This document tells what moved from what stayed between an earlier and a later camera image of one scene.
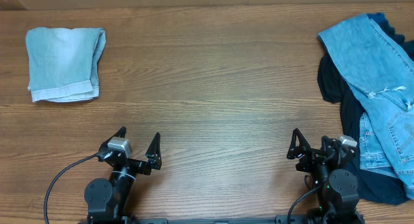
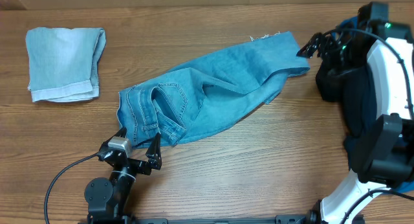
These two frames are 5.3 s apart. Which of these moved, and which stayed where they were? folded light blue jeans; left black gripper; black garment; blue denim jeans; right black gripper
Moved: blue denim jeans; right black gripper
Stayed: black garment; left black gripper; folded light blue jeans
